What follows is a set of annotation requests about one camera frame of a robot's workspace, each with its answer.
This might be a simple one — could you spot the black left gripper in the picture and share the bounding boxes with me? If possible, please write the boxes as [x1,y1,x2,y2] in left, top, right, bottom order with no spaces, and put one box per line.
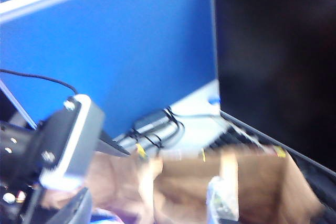
[0,119,92,224]

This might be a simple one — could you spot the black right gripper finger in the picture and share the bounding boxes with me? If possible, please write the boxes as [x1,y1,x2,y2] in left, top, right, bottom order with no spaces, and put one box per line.
[96,131,131,156]

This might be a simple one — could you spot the brown printed paper bag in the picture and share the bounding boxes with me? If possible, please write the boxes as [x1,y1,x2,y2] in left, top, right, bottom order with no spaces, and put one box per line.
[39,145,326,224]

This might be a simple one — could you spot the red yellow bag sticker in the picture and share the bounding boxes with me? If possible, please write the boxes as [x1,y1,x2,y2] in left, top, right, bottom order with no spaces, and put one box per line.
[272,146,287,158]

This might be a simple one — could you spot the black computer keyboard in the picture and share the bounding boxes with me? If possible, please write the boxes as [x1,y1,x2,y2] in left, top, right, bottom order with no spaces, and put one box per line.
[207,126,266,151]

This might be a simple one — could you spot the long white printed receipt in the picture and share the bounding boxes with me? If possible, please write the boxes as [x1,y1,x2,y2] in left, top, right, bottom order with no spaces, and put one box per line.
[206,153,241,222]

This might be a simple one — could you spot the large black computer monitor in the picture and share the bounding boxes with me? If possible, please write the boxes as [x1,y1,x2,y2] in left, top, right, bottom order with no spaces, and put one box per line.
[212,0,336,175]

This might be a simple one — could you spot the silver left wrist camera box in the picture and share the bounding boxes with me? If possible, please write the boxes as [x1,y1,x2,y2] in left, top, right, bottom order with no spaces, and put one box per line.
[39,94,106,190]

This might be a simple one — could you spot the black power cable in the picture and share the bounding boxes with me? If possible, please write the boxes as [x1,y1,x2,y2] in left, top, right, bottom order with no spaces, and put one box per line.
[128,105,221,148]

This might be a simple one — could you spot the black camera cable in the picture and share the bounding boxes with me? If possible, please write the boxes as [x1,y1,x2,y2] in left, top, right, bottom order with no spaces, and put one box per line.
[0,69,78,96]

